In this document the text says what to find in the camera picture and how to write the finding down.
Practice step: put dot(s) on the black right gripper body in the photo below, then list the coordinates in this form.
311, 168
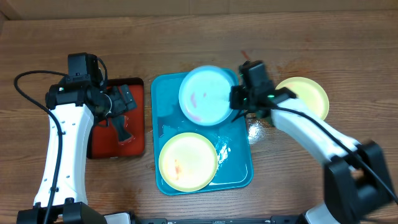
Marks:
236, 98

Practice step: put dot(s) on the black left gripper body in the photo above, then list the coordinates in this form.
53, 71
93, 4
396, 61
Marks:
118, 105

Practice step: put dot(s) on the yellow plate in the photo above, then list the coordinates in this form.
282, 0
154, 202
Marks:
188, 162
313, 95

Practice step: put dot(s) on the light blue plate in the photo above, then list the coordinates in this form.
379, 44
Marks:
204, 94

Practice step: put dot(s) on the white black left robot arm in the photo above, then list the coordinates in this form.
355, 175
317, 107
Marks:
74, 106

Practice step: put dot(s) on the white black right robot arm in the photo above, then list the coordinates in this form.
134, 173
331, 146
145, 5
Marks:
356, 179

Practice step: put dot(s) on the red tray with black rim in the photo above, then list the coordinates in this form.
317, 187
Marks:
104, 141

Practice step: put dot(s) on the teal plastic tray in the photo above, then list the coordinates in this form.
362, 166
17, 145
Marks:
230, 138

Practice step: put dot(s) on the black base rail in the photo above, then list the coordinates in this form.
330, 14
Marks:
217, 220

